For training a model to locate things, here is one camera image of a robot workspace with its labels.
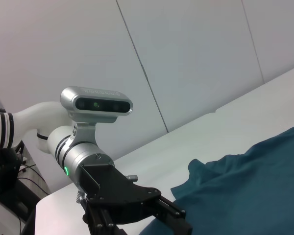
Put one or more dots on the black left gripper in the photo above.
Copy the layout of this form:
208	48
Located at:
112	186

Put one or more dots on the blue shirt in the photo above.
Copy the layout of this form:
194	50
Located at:
247	191

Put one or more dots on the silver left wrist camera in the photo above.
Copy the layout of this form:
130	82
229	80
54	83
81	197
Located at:
95	104

